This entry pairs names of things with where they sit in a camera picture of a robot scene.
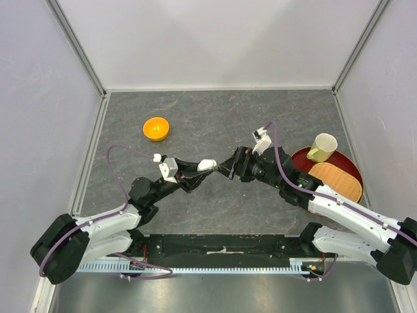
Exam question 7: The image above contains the aluminium frame rail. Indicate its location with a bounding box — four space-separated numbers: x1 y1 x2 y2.
45 0 107 97

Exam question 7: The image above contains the light blue cable duct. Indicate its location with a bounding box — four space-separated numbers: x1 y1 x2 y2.
76 258 317 275

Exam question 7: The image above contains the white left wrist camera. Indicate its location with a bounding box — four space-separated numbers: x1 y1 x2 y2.
159 158 179 183

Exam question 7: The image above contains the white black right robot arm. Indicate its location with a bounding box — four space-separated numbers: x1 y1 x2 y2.
218 147 416 285

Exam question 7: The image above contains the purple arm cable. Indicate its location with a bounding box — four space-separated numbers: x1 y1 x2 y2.
260 121 417 282
38 145 173 280

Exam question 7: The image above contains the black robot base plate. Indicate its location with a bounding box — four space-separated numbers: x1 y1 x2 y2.
123 234 334 269

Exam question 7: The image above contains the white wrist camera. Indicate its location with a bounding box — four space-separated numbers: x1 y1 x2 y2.
252 127 272 155
159 158 179 183

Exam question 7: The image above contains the dark red round tray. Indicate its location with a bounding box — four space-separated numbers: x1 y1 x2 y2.
292 147 364 195

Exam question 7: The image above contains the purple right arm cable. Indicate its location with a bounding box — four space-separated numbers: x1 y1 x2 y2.
260 121 417 282

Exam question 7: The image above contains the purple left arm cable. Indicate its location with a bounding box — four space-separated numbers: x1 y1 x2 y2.
38 145 173 280

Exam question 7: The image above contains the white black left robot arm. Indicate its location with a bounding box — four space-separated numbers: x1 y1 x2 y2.
30 155 217 284

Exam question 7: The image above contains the woven bamboo basket tray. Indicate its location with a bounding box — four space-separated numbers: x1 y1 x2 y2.
308 162 363 203

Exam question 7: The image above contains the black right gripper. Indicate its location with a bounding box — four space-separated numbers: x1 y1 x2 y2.
213 145 282 189

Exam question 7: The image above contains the pale yellow mug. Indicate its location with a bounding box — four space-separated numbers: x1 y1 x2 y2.
306 133 338 162

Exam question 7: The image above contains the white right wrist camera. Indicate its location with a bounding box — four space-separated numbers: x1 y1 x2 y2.
252 127 272 155

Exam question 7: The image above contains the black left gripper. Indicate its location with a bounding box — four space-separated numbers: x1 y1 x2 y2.
150 157 213 204

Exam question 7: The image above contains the orange plastic bowl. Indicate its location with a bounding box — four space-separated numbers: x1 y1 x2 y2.
143 117 170 142

